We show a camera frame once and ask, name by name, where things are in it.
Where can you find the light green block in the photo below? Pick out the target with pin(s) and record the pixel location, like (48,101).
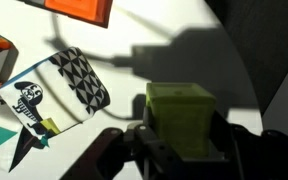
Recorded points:
(182,116)

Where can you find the orange block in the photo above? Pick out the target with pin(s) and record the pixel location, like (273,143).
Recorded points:
(96,12)

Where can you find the white teal triangle cube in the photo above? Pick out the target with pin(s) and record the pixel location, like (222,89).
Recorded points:
(14,146)

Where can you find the blue white picture cube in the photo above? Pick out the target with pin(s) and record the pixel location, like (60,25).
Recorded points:
(55,94)

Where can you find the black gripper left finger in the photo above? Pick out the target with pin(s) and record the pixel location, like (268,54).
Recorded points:
(107,154)

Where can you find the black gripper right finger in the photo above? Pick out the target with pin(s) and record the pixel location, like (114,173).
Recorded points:
(248,156)

